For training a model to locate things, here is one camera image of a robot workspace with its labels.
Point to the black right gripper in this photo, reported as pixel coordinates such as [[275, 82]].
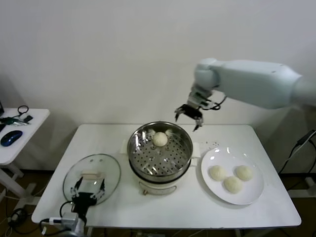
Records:
[[192, 111]]

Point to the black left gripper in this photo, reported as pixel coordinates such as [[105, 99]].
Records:
[[84, 201]]

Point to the white steamed baozi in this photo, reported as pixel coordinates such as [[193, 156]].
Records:
[[232, 184], [244, 172], [217, 172], [160, 139]]

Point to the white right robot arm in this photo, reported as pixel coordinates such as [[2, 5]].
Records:
[[251, 81]]

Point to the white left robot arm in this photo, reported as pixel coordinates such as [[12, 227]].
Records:
[[79, 229]]

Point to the perforated steel steamer basket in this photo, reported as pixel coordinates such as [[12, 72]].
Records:
[[186, 154]]

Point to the cream electric cooker pot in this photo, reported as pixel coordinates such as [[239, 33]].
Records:
[[158, 188]]

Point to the black floor power adapter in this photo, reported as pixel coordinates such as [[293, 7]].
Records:
[[17, 214]]

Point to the white round plate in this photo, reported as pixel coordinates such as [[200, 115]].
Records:
[[212, 190]]

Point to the white side table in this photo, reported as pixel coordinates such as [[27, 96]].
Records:
[[37, 118]]

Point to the blue computer mouse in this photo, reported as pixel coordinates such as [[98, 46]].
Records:
[[11, 138]]

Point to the small black rectangular device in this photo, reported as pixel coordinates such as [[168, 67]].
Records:
[[28, 119]]

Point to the black flat device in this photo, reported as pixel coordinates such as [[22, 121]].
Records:
[[1, 128]]

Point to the black upright device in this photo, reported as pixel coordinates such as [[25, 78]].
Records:
[[1, 108]]

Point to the white stand base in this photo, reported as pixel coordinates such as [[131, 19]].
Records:
[[308, 181]]

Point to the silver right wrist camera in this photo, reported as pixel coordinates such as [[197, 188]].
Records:
[[198, 97]]

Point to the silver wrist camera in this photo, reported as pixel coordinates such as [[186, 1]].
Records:
[[70, 218], [198, 97]]

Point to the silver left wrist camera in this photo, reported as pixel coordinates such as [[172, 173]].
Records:
[[70, 218]]

